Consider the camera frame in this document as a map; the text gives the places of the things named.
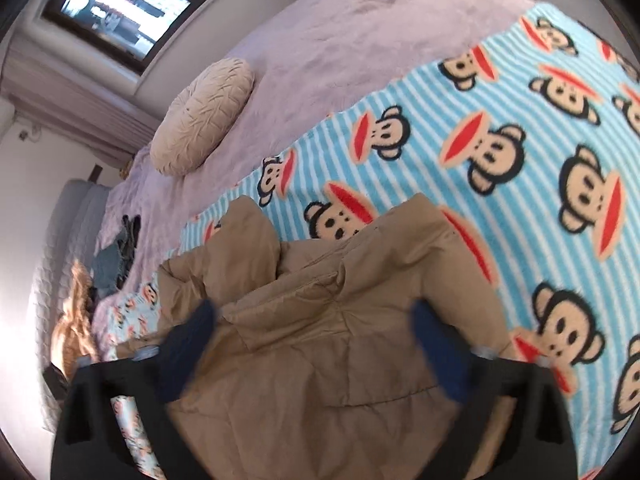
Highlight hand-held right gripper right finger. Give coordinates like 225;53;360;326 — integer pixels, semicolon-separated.
410;302;581;480

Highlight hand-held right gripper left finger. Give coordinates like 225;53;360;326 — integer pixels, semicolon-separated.
50;299;218;480

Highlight tan puffer jacket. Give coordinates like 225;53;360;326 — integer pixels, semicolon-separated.
112;192;516;480

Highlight blue jeans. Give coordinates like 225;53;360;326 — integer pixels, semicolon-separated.
92;214;143;301

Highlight yellow striped garment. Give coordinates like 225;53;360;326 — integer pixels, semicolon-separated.
52;260;108;366

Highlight grey quilted headboard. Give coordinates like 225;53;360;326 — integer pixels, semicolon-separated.
27;178;113;433

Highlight monkey printed striped blanket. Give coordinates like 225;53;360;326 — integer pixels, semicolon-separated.
102;2;640;480

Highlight round cream cushion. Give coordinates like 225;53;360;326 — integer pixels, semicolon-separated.
150;57;256;177

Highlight grey pleated curtain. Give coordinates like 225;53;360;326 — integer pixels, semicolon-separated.
0;35;160;165

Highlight bed with purple cover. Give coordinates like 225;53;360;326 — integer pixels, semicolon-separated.
90;0;538;341

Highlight dark framed window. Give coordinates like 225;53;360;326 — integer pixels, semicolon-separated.
41;0;238;75

